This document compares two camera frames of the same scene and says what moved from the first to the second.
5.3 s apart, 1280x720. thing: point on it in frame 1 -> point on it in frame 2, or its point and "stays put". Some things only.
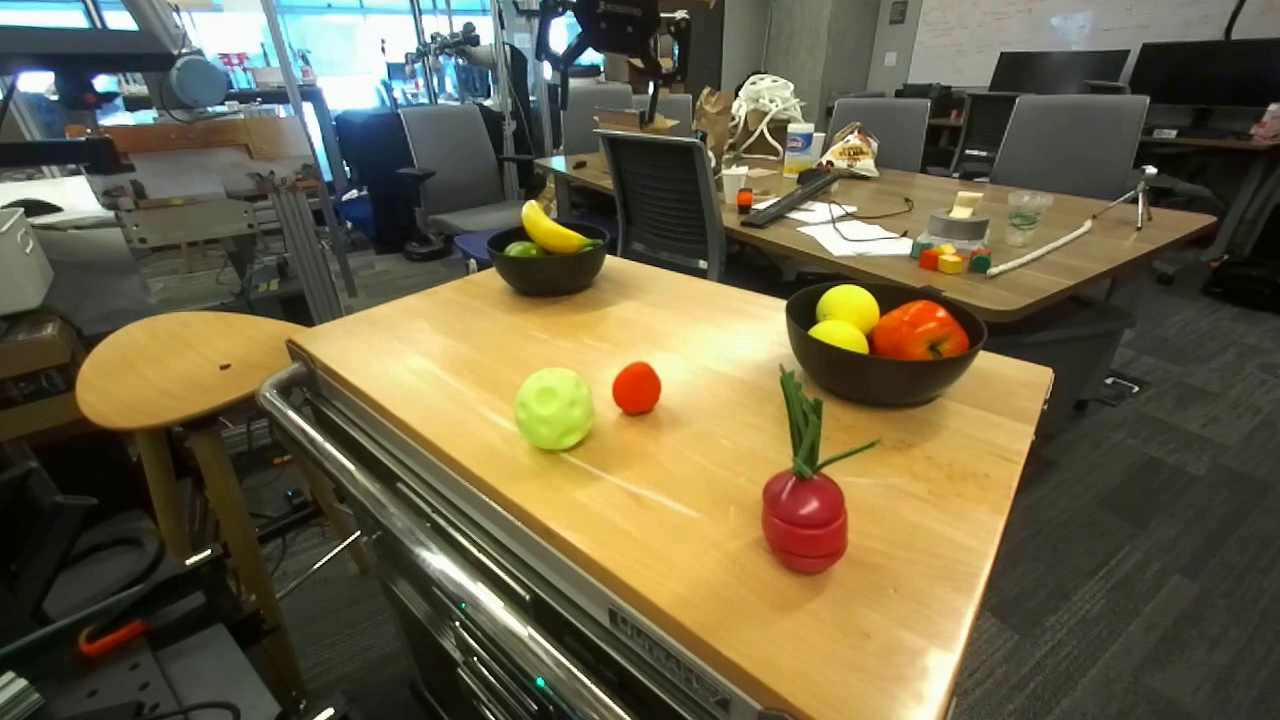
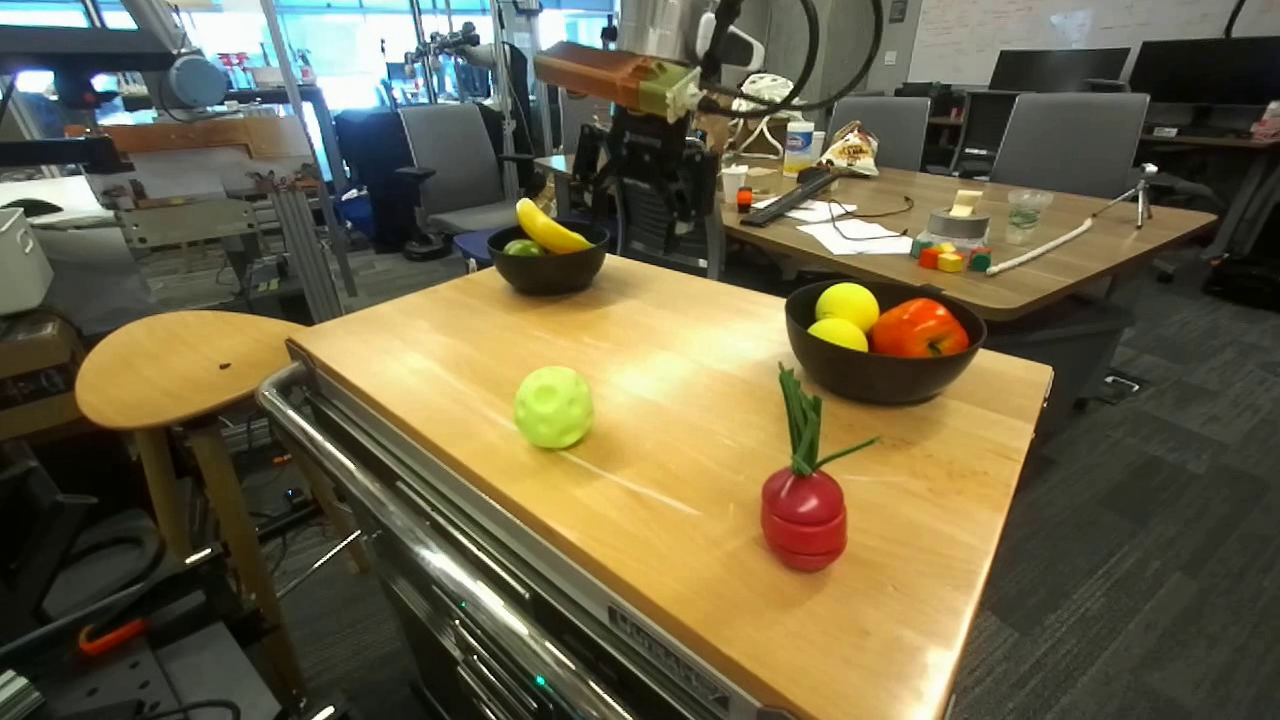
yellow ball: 842,335 stays put
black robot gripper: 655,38 -> 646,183
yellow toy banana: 550,228 stays put
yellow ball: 848,303 stays put
